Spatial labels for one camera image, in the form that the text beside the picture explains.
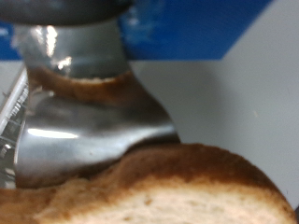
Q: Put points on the metal spatula with blue block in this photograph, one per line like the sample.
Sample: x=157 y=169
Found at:
x=93 y=124

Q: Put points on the thick bread slice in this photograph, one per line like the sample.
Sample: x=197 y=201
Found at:
x=174 y=193

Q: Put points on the silver toaster oven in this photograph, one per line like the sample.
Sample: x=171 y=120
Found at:
x=243 y=102

